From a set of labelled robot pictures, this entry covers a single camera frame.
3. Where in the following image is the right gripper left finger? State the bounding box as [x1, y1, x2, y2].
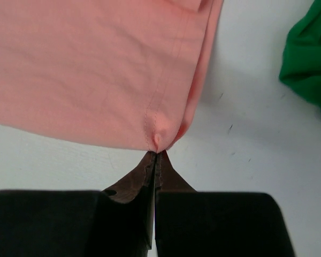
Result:
[0, 152, 156, 256]

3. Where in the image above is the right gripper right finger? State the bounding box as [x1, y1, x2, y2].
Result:
[155, 152, 295, 256]

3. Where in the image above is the salmon pink t shirt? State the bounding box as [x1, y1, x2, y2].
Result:
[0, 1, 223, 153]

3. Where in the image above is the green t shirt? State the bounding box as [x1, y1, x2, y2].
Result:
[279, 0, 321, 111]

